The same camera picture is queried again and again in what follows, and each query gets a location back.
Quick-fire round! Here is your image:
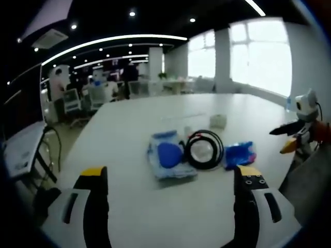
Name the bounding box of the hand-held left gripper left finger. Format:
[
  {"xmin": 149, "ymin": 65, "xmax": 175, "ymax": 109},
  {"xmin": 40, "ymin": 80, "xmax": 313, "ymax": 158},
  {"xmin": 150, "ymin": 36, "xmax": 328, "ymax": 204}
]
[{"xmin": 41, "ymin": 166, "xmax": 112, "ymax": 248}]

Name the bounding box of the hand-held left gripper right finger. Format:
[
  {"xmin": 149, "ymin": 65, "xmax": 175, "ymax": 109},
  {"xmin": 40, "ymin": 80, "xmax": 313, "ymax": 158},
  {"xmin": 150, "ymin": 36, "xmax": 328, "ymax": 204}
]
[{"xmin": 224, "ymin": 165, "xmax": 303, "ymax": 248}]

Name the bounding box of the blue plastic packet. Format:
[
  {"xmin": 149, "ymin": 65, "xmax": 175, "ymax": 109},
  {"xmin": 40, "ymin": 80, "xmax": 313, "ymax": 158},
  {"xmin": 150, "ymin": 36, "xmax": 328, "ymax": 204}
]
[{"xmin": 223, "ymin": 141, "xmax": 258, "ymax": 171}]

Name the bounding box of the small white box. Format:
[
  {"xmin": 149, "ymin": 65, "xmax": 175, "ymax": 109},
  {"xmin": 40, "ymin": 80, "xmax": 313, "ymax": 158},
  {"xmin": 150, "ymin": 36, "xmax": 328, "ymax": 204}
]
[{"xmin": 209, "ymin": 114, "xmax": 228, "ymax": 129}]

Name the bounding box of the black cable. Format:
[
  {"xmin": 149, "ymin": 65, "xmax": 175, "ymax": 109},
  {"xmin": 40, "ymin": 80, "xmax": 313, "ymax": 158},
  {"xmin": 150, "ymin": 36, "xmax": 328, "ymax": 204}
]
[
  {"xmin": 41, "ymin": 125, "xmax": 63, "ymax": 181},
  {"xmin": 180, "ymin": 130, "xmax": 224, "ymax": 171}
]

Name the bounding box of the clear bag with blue item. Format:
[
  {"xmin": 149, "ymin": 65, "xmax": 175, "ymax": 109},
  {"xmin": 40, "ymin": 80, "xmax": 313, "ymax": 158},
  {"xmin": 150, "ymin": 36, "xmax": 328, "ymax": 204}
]
[{"xmin": 147, "ymin": 130, "xmax": 198, "ymax": 181}]

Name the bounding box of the dark blue round pouch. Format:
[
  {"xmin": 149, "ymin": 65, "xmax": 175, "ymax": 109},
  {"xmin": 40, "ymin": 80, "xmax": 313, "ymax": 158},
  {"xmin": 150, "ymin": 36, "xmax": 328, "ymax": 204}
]
[{"xmin": 157, "ymin": 142, "xmax": 183, "ymax": 168}]

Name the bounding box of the person's right hand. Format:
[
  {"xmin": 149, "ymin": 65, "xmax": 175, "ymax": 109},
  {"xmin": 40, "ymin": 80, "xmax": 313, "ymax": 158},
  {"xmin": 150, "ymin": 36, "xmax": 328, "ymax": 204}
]
[{"xmin": 310, "ymin": 119, "xmax": 331, "ymax": 145}]

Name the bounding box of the small white side table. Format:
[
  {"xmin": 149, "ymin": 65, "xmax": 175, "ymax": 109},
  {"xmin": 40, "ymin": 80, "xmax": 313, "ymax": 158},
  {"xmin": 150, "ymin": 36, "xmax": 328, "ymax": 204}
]
[{"xmin": 4, "ymin": 121, "xmax": 58, "ymax": 184}]

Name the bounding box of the white office chair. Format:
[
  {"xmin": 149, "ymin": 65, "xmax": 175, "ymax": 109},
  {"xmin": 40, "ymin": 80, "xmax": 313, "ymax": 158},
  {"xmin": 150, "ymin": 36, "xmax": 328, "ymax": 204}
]
[{"xmin": 63, "ymin": 88, "xmax": 83, "ymax": 114}]

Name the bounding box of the ceiling air conditioner vent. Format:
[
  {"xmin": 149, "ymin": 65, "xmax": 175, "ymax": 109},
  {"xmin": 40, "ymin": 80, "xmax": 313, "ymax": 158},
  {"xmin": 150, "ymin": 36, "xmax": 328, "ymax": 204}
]
[{"xmin": 31, "ymin": 28, "xmax": 69, "ymax": 49}]

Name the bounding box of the black cable on floor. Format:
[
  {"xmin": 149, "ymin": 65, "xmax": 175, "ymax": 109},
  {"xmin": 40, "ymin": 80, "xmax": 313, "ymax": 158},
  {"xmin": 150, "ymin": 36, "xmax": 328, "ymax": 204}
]
[{"xmin": 41, "ymin": 125, "xmax": 63, "ymax": 181}]

